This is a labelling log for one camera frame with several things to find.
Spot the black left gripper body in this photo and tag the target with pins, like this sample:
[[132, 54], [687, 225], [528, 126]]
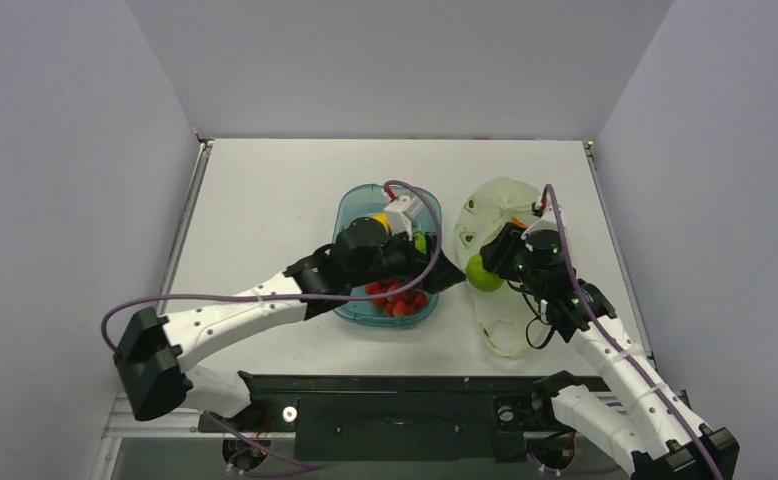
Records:
[[398, 261]]

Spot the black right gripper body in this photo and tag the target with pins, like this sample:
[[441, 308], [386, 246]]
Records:
[[500, 248]]

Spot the green fake apple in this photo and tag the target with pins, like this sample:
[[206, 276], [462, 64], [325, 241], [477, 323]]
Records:
[[481, 279]]

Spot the yellow fake fruit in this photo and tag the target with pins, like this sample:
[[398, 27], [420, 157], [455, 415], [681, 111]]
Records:
[[382, 219]]

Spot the orange fake fruit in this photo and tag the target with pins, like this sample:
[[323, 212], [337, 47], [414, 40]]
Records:
[[519, 223]]

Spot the green striped fake watermelon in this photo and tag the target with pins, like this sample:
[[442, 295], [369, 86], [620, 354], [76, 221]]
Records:
[[420, 242]]

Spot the red yellow fake lychee bunch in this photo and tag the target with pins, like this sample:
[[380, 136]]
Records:
[[405, 304]]

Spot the teal plastic tub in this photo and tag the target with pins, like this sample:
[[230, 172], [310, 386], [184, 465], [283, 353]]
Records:
[[367, 200]]

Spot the light green plastic bag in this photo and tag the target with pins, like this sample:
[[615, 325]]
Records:
[[508, 320]]

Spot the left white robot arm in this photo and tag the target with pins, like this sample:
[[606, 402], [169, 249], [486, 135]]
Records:
[[308, 288]]

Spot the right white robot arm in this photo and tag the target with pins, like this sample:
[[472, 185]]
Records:
[[654, 434]]

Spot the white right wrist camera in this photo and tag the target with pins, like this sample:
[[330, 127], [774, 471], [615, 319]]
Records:
[[543, 217]]

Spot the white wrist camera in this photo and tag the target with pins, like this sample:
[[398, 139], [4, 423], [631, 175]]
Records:
[[401, 212], [543, 217]]

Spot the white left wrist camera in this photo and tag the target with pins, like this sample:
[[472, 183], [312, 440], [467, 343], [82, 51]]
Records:
[[401, 212]]

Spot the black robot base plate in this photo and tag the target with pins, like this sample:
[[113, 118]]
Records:
[[405, 418]]

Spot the aluminium table frame rail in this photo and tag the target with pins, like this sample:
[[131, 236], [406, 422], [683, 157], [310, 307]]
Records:
[[143, 354]]

